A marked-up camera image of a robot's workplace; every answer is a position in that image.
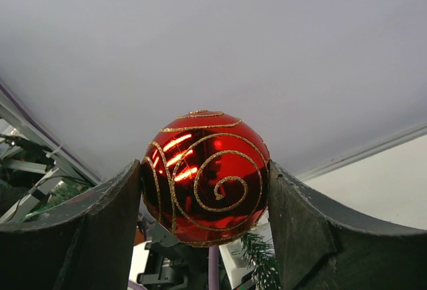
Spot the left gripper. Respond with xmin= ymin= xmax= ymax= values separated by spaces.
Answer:
xmin=136 ymin=229 xmax=208 ymax=290

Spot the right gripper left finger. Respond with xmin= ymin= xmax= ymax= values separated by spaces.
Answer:
xmin=1 ymin=160 xmax=141 ymax=289

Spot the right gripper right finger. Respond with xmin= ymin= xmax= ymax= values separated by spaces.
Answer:
xmin=268 ymin=161 xmax=426 ymax=289

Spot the small green christmas tree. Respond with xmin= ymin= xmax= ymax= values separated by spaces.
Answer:
xmin=241 ymin=233 xmax=283 ymax=290

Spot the red glitter bauble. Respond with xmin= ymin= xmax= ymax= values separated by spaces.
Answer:
xmin=141 ymin=110 xmax=270 ymax=247

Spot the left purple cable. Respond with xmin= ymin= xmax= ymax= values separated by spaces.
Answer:
xmin=207 ymin=246 xmax=221 ymax=290

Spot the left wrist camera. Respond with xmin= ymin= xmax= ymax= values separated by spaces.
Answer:
xmin=219 ymin=239 xmax=254 ymax=288

